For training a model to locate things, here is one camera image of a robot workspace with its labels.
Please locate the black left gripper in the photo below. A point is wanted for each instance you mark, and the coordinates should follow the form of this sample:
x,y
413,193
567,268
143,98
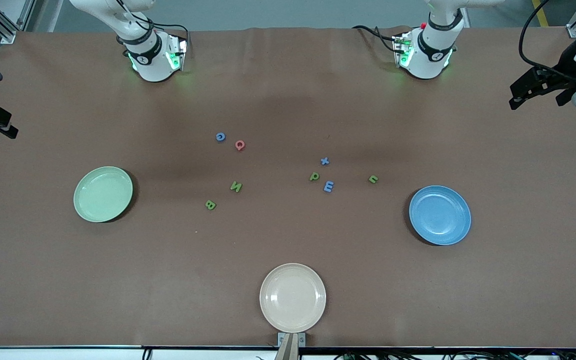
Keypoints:
x,y
566,63

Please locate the green letter u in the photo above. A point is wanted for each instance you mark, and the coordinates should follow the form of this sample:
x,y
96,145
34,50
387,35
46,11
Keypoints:
x,y
373,179

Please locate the blue letter C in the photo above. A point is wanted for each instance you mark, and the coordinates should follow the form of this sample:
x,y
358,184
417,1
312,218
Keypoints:
x,y
220,136

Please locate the green letter B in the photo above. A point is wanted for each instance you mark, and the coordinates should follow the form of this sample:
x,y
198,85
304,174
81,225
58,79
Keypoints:
x,y
210,204

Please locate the blue letter E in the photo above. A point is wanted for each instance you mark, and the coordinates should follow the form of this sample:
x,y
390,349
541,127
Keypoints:
x,y
328,186

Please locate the green letter p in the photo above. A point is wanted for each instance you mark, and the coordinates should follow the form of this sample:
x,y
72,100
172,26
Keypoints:
x,y
314,176

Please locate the red letter Q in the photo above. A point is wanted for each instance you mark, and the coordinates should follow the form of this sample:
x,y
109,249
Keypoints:
x,y
239,145

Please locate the green letter N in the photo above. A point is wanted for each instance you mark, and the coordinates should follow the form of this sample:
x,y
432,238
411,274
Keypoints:
x,y
236,186

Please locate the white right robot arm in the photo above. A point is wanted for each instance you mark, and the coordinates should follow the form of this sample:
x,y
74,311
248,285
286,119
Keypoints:
x,y
150,55

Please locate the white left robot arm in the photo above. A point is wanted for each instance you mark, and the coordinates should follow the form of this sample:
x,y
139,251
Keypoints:
x,y
430,50

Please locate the light green plate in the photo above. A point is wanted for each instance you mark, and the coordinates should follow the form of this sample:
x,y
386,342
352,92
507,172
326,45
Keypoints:
x,y
103,195

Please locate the silver base connector panel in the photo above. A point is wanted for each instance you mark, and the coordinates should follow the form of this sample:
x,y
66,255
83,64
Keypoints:
x,y
402,50
178,54

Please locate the blue plate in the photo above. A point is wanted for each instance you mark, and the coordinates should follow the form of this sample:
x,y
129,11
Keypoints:
x,y
440,215

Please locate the beige plate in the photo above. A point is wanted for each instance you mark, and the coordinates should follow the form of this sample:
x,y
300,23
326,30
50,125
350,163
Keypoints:
x,y
293,297

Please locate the grey camera pole bracket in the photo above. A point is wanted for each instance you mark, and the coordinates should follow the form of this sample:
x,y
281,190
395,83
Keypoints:
x,y
290,345

